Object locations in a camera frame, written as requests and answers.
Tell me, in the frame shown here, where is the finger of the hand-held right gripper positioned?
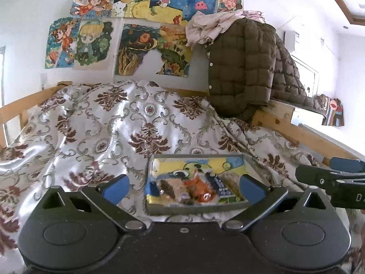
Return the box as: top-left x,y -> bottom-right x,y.
295,164 -> 365,190
329,157 -> 365,174

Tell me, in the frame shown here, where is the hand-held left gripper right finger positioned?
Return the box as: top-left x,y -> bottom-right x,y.
222,174 -> 333,232

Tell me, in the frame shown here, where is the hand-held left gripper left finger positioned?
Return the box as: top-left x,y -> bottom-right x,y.
37,174 -> 146,233

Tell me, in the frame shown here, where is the clear bread packet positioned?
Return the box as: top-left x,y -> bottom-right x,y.
219,171 -> 243,196

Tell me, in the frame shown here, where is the dark blue patterned packet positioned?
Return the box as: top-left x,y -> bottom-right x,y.
205,174 -> 232,198

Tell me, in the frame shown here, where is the orange red snack packet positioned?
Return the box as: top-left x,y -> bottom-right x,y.
182,175 -> 218,204

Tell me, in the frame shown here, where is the grey rectangular tray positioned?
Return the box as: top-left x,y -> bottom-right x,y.
145,153 -> 256,216

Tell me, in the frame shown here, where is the floral printed blanket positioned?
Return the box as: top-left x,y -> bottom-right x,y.
0,80 -> 365,274

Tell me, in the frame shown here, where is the red blue printed bag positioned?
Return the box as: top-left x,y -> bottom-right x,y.
314,94 -> 345,127

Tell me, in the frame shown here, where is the olive puffer jacket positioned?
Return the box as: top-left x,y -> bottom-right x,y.
207,18 -> 318,121

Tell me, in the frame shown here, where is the blond character green poster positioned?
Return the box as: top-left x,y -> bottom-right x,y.
73,17 -> 115,71

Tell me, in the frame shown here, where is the orange-haired girl blue poster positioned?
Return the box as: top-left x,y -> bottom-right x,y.
45,17 -> 82,69

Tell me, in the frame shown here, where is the window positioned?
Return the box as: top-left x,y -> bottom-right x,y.
0,46 -> 6,107

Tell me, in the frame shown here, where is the wooden ceiling trim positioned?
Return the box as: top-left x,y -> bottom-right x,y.
316,0 -> 365,25

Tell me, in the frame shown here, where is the pink crumpled cloth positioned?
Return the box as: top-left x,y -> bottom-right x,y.
185,10 -> 267,47

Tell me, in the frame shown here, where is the swimming orange-haired girl poster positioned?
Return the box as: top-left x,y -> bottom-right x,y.
70,0 -> 116,18

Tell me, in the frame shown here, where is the pink-haired character poster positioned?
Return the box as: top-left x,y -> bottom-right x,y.
217,0 -> 243,14

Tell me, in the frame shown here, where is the blue sea fish poster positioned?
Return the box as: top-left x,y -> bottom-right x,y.
148,0 -> 218,25

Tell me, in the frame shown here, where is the wooden bed frame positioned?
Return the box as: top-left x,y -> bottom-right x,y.
0,81 -> 361,162

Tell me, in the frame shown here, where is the white framed wall panel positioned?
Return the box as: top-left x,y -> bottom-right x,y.
291,54 -> 320,97

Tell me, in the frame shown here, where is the white wall box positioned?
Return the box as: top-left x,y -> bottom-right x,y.
284,30 -> 300,53

